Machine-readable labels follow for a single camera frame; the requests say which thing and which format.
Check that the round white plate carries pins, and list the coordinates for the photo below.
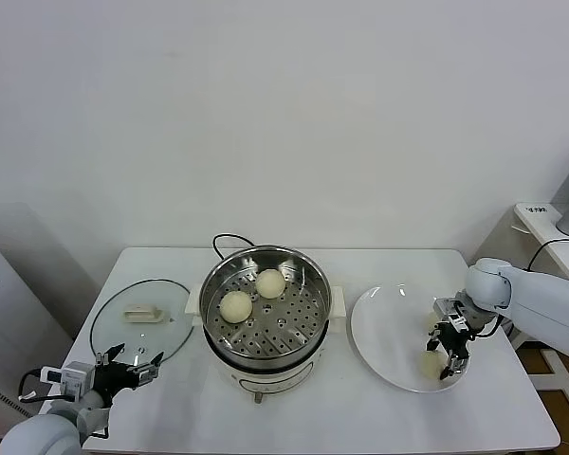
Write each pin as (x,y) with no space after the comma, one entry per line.
(389,341)

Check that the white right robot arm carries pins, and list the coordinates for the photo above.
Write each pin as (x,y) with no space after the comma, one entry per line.
(540,303)

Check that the perforated steel steamer basket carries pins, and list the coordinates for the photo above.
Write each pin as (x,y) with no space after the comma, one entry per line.
(284,327)

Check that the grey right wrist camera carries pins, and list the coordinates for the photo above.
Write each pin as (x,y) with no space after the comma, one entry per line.
(450,310)

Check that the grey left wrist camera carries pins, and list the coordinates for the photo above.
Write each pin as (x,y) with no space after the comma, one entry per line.
(76,378)

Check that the white steamed baozi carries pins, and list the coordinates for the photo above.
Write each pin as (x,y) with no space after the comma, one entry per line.
(270,283)
(235,306)
(431,366)
(429,322)

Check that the white side desk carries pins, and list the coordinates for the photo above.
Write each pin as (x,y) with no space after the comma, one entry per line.
(545,230)

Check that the white cabinet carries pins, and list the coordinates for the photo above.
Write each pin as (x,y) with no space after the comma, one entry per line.
(14,308)

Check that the small printed desk label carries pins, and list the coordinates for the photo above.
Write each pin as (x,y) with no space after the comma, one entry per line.
(537,210)

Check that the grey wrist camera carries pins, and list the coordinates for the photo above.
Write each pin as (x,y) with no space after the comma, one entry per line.
(76,378)
(450,310)

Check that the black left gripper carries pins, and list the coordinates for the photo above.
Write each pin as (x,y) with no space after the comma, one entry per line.
(113,383)

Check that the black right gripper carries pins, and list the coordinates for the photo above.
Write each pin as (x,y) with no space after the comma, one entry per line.
(455,341)

